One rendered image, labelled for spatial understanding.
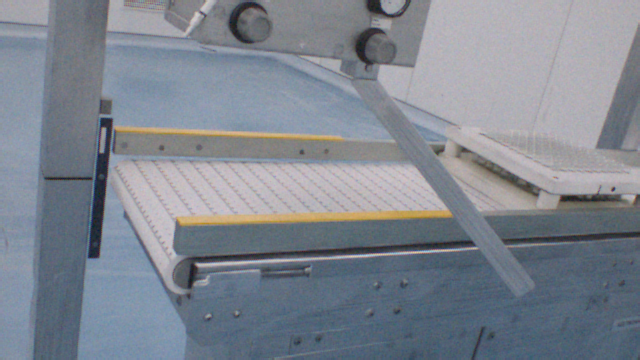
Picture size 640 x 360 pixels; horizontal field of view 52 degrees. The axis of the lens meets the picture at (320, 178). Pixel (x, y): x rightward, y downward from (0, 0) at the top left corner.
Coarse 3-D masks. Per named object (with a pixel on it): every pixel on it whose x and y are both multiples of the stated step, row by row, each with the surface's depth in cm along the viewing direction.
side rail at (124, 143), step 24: (120, 144) 84; (144, 144) 86; (168, 144) 87; (192, 144) 89; (216, 144) 91; (240, 144) 92; (264, 144) 94; (288, 144) 96; (312, 144) 98; (336, 144) 100; (360, 144) 102; (384, 144) 105; (432, 144) 109
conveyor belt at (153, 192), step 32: (128, 160) 85; (160, 160) 87; (192, 160) 90; (224, 160) 92; (128, 192) 78; (160, 192) 77; (192, 192) 79; (224, 192) 81; (256, 192) 83; (288, 192) 86; (320, 192) 88; (352, 192) 90; (384, 192) 93; (416, 192) 96; (480, 192) 102; (160, 224) 70; (160, 256) 67; (192, 256) 66
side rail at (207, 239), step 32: (256, 224) 66; (288, 224) 68; (320, 224) 70; (352, 224) 72; (384, 224) 74; (416, 224) 76; (448, 224) 79; (512, 224) 84; (544, 224) 87; (576, 224) 91; (608, 224) 94
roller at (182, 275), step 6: (192, 258) 66; (198, 258) 66; (180, 264) 65; (186, 264) 65; (192, 264) 65; (174, 270) 65; (180, 270) 65; (186, 270) 65; (192, 270) 65; (174, 276) 65; (180, 276) 65; (186, 276) 66; (192, 276) 66; (180, 282) 65; (186, 282) 66; (186, 288) 66
